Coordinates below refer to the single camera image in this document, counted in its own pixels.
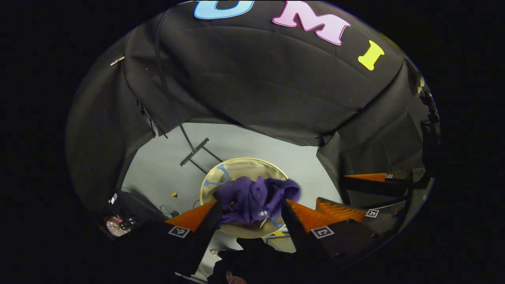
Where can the black tripod stand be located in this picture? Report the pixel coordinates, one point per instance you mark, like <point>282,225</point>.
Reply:
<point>429,104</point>

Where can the black equipment box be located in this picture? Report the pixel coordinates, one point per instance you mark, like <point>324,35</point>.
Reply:
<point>134,205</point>

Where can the person's dark trousers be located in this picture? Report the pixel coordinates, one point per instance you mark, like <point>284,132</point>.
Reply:
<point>256,264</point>

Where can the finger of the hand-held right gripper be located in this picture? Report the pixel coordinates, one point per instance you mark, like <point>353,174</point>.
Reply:
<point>384,221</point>
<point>375,186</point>

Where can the beige laundry hamper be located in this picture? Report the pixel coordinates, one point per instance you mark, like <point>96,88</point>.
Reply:
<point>244,167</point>

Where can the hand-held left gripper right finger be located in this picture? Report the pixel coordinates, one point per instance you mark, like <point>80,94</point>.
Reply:
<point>300,236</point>

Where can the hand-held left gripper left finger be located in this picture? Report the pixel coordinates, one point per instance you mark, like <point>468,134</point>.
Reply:
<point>205,240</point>

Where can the white cloth clip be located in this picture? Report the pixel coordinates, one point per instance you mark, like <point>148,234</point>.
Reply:
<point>117,60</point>

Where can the black clothes rack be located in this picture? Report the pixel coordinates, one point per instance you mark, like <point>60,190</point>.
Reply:
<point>195,152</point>

